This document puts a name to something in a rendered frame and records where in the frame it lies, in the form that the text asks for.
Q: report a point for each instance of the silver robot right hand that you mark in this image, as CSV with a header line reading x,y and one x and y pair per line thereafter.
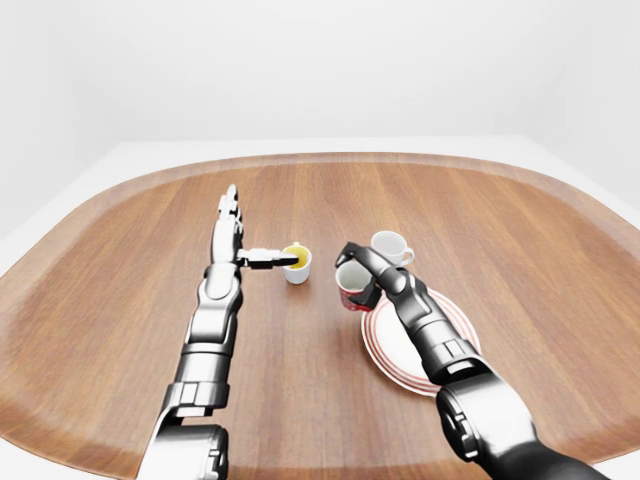
x,y
372,272

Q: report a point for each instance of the silver robot left hand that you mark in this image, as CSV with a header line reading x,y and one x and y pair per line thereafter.
x,y
224,240

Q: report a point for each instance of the red mug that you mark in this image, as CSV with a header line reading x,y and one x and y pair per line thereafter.
x,y
351,287

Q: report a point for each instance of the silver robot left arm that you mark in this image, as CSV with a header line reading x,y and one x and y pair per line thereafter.
x,y
207,350

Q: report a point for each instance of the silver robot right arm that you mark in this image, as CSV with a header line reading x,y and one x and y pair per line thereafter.
x,y
450,360

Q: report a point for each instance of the white mug with yellow inside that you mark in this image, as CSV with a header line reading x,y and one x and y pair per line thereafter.
x,y
298,267

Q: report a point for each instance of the white plate with red rings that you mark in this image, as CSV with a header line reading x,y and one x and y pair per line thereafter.
x,y
395,345

